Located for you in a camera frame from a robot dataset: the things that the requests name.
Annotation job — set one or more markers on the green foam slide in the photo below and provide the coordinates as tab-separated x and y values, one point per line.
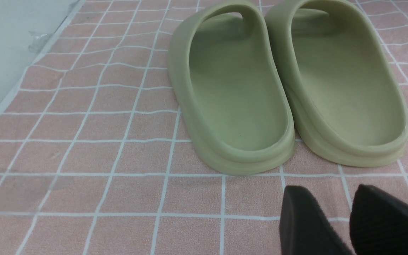
346	103
230	95

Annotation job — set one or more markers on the pink checkered cloth mat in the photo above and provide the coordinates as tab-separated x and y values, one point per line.
95	158

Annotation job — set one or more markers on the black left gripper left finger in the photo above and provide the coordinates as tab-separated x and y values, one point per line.
304	228

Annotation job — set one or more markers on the left green foam slide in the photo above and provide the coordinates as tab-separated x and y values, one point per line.
230	95

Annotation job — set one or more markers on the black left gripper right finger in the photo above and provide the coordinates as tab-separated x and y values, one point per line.
378	223

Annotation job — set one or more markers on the right green foam slide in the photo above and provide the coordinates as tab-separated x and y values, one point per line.
346	103

